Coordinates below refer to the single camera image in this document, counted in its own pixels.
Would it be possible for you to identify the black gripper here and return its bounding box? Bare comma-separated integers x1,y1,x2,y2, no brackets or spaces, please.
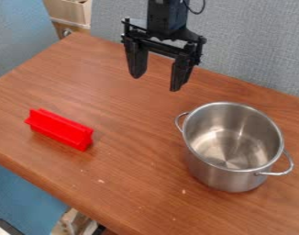
122,17,207,92

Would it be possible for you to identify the red plastic block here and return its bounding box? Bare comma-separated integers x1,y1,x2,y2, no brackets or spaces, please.
24,108,94,151

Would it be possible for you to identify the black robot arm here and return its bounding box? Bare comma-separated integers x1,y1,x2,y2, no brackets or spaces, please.
122,0,207,92

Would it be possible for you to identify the stainless steel pot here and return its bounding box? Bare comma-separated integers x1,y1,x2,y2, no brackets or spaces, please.
174,102,294,193

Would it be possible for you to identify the dark object bottom left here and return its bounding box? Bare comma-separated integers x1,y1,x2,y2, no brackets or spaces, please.
0,219,24,235

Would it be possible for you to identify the light wooden furniture piece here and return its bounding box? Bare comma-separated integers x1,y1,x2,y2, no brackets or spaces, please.
43,0,93,39

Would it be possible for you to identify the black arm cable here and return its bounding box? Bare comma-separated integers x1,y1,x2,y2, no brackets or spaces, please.
182,0,207,16

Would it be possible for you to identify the wooden frame under table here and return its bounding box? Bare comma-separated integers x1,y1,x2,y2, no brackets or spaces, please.
51,208,98,235

